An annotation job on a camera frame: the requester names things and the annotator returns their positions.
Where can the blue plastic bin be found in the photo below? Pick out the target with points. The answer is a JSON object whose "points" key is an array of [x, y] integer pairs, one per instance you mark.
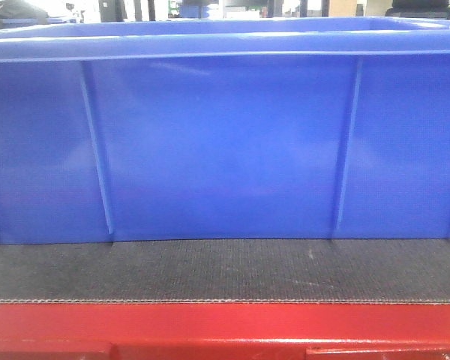
{"points": [[312, 128]]}

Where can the dark green conveyor belt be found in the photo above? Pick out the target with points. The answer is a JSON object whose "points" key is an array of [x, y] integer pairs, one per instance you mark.
{"points": [[229, 270]]}

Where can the red conveyor frame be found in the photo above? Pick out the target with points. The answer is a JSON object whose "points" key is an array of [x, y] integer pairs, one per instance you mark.
{"points": [[224, 331]]}

